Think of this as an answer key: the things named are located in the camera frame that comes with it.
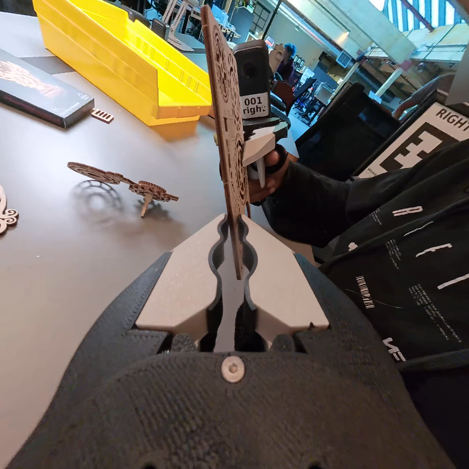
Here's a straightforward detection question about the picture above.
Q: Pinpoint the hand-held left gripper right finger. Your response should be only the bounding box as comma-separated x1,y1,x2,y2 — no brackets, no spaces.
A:
237,213,330,349

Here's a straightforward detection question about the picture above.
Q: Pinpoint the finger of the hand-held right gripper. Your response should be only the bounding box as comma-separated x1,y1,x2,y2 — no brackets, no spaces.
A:
242,128,276,188

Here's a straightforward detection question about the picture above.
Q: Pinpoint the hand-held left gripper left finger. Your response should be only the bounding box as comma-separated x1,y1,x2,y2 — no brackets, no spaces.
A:
136,213,228,349

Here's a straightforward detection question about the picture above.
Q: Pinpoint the wooden puzzle sheet with gears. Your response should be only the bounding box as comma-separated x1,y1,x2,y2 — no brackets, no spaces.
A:
201,4,251,281

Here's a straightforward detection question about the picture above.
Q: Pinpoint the wooden gear and dial assembly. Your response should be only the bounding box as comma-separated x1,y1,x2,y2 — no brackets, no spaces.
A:
67,161,179,218

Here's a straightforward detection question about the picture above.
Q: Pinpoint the person's right forearm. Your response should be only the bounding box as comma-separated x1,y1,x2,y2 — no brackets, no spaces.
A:
262,161,367,248

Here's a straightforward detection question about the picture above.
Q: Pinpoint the grey desk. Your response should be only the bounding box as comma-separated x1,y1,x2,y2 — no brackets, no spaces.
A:
0,11,319,462

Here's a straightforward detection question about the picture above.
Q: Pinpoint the black monitor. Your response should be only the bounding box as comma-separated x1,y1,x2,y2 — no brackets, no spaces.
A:
295,82,401,182

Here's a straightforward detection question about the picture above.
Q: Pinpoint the person's black hoodie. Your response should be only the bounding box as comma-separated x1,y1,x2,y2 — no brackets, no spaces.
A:
319,139,469,469

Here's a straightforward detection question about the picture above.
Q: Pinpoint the white board with black marker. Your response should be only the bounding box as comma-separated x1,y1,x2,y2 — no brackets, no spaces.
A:
357,103,469,180

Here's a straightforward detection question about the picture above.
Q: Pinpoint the plain yellow plastic bin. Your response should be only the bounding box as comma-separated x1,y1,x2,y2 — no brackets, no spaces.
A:
32,0,213,127

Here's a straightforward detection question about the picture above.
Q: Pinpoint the ornate wooden leaf piece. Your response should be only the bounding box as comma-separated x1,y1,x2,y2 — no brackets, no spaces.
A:
0,185,19,235

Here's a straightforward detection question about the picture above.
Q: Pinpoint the black puzzle box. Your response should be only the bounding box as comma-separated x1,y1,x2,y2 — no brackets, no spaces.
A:
0,48,95,129

